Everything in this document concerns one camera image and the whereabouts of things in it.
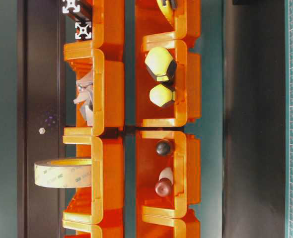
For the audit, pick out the orange container rack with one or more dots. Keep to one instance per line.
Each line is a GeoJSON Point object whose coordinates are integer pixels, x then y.
{"type": "Point", "coordinates": [127, 125]}

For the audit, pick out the grey metal brackets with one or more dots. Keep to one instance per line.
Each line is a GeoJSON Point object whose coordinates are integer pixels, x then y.
{"type": "Point", "coordinates": [85, 96]}

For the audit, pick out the roll of beige tape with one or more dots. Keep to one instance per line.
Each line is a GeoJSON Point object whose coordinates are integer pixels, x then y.
{"type": "Point", "coordinates": [63, 173]}

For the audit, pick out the small silver hex bolt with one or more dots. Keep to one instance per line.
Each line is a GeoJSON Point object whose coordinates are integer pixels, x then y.
{"type": "Point", "coordinates": [42, 130]}

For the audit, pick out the black table mat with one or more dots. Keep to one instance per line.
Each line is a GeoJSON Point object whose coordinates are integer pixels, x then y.
{"type": "Point", "coordinates": [254, 119]}

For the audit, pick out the aluminium extrusion profile lower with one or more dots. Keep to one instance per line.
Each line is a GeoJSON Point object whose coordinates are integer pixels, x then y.
{"type": "Point", "coordinates": [83, 30]}

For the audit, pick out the aluminium extrusion profile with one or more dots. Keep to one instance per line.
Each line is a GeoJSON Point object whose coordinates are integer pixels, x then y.
{"type": "Point", "coordinates": [78, 10]}
{"type": "Point", "coordinates": [83, 30]}

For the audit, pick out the aluminium extrusion profile upper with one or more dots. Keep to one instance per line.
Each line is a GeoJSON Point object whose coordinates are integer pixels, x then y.
{"type": "Point", "coordinates": [78, 10]}

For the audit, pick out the small yellow-black screwdriver handle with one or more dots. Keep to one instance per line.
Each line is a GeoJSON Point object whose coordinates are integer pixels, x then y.
{"type": "Point", "coordinates": [162, 96]}

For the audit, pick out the black round tool handle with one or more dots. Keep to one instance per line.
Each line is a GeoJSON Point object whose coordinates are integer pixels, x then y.
{"type": "Point", "coordinates": [164, 147]}

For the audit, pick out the large yellow-black screwdriver handle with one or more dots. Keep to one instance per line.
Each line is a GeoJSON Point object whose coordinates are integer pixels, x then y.
{"type": "Point", "coordinates": [160, 64]}

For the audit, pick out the red and white tool handle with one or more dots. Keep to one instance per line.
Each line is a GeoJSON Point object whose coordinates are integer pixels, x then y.
{"type": "Point", "coordinates": [164, 186]}

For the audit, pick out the yellow tool handle top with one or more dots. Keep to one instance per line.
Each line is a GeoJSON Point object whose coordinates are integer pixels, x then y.
{"type": "Point", "coordinates": [167, 8]}

